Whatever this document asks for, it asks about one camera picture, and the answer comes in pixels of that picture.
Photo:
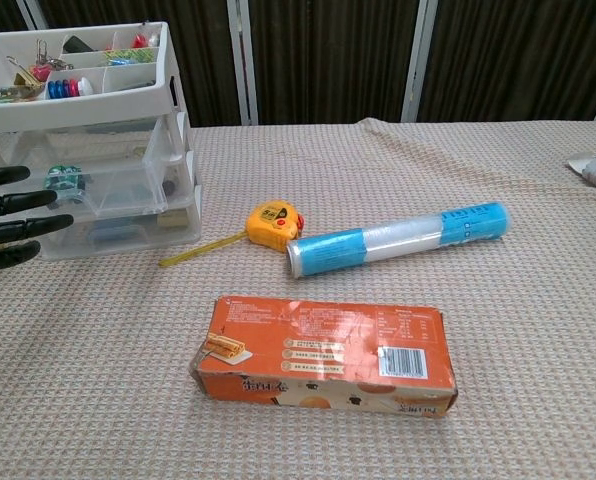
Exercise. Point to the pink binder clip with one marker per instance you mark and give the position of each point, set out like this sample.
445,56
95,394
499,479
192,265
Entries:
40,73

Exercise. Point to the orange snack carton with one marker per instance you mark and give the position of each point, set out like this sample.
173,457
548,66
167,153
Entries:
328,340

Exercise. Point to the flat blue item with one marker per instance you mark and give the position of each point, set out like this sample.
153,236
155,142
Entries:
115,235

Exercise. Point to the green circuit board module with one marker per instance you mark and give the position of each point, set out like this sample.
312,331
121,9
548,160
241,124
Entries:
65,180

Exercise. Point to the beige woven tablecloth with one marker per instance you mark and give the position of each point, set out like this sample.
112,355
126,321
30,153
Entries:
128,425

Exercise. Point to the black round knob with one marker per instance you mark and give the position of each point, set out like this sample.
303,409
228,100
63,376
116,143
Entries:
169,187

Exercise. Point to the cling film roll blue label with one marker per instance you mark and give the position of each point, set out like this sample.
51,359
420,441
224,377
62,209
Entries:
328,250

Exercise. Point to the white round magnet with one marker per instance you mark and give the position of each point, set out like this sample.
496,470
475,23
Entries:
85,86

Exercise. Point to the red pushpin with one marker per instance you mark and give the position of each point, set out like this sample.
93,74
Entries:
139,41

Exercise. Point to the clear drawer holding blue item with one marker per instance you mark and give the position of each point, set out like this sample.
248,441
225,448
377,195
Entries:
78,242

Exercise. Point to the blue round magnet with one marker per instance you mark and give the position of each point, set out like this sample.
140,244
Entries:
55,90

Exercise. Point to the gold binder clip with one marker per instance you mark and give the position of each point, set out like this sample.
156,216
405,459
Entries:
25,81

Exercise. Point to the yellow tape measure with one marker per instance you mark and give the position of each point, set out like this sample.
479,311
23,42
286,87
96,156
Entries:
270,225

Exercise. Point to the pale yellow block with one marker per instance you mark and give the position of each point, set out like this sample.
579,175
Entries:
173,218

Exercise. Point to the dark pleated curtain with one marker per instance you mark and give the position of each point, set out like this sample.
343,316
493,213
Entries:
328,50

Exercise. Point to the red round magnet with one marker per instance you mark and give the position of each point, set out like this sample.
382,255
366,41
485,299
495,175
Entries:
73,87

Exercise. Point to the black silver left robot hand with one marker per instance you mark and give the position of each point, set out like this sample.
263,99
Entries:
8,204

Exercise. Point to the small black block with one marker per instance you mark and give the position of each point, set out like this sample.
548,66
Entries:
80,44

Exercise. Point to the patterned binder clip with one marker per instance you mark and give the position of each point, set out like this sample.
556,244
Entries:
3,93

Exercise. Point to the small blue oval piece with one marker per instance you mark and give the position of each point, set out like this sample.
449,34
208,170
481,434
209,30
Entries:
118,61

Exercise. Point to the white plastic drawer cabinet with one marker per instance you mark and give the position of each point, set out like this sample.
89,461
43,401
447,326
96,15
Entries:
78,112

